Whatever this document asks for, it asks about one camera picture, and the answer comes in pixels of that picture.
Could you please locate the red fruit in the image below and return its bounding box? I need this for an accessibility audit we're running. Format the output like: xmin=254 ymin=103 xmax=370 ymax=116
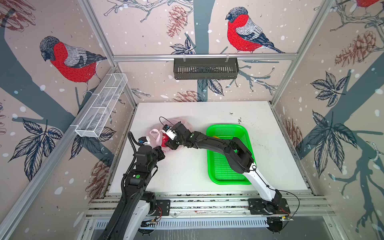
xmin=162 ymin=134 xmax=170 ymax=148

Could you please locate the pink plastic bag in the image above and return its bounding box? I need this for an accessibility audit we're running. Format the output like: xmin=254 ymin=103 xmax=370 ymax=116
xmin=146 ymin=118 xmax=193 ymax=154

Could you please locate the green plastic perforated basket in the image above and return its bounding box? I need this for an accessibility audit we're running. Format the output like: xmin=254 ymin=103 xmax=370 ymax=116
xmin=206 ymin=124 xmax=253 ymax=185

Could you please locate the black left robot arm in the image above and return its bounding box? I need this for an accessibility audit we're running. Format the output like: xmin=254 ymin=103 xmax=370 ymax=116
xmin=99 ymin=146 xmax=165 ymax=240

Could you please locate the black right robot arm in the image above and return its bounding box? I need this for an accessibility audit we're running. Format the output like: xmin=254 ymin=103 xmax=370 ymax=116
xmin=162 ymin=122 xmax=282 ymax=215

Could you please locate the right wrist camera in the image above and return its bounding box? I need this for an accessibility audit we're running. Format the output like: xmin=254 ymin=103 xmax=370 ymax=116
xmin=162 ymin=125 xmax=177 ymax=140

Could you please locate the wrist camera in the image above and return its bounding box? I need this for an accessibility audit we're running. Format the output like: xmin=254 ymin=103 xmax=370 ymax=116
xmin=138 ymin=136 xmax=151 ymax=146
xmin=162 ymin=125 xmax=177 ymax=140

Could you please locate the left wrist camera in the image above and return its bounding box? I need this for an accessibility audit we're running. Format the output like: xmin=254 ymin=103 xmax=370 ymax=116
xmin=138 ymin=136 xmax=151 ymax=146

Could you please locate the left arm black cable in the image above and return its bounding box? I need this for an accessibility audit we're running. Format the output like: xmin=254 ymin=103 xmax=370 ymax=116
xmin=127 ymin=131 xmax=140 ymax=157

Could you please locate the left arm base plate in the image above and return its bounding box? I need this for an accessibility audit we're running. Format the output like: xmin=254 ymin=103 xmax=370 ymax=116
xmin=148 ymin=200 xmax=171 ymax=217

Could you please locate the black hanging wall basket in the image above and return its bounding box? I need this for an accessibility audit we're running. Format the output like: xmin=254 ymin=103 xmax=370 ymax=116
xmin=174 ymin=58 xmax=239 ymax=80

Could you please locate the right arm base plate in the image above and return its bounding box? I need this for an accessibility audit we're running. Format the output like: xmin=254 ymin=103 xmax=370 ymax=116
xmin=248 ymin=198 xmax=291 ymax=216

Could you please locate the aluminium mounting rail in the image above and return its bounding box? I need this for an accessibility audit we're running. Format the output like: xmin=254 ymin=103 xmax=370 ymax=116
xmin=85 ymin=192 xmax=336 ymax=219

